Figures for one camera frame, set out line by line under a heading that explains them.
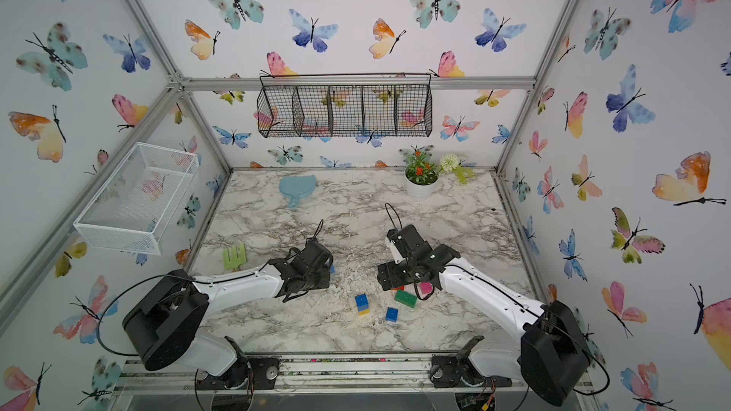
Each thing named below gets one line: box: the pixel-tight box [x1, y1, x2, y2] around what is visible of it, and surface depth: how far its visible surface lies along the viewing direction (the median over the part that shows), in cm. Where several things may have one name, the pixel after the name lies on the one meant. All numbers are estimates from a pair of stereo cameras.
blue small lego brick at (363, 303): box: [354, 293, 371, 313], surface depth 81 cm
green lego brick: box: [394, 289, 418, 309], surface depth 88 cm
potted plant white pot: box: [403, 151, 476, 199], surface depth 102 cm
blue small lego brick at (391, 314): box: [385, 307, 399, 323], surface depth 84 cm
